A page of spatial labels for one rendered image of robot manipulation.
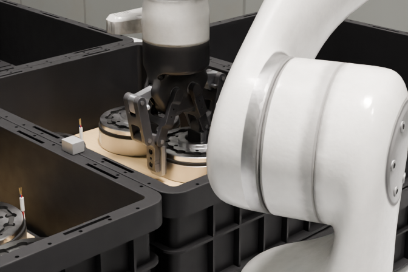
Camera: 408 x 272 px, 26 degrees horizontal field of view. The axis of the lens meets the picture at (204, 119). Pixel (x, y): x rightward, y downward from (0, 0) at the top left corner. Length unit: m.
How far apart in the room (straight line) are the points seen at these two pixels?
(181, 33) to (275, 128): 0.49
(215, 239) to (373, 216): 0.37
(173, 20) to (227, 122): 0.47
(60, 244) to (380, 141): 0.31
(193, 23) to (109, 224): 0.31
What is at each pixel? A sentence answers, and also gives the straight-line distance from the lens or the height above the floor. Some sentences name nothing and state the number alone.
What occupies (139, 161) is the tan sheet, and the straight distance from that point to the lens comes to 1.07.
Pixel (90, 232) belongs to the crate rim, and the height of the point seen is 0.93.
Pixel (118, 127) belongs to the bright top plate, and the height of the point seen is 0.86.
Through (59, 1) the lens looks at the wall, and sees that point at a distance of 3.70.
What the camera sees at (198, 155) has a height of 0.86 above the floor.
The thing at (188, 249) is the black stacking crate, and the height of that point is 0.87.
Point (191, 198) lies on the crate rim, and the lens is 0.77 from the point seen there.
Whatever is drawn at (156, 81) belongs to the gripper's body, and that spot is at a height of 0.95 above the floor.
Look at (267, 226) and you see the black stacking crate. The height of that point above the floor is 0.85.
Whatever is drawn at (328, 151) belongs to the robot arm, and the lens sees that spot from 0.46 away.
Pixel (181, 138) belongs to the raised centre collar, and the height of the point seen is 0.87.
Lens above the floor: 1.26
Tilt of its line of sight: 21 degrees down
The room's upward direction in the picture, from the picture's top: straight up
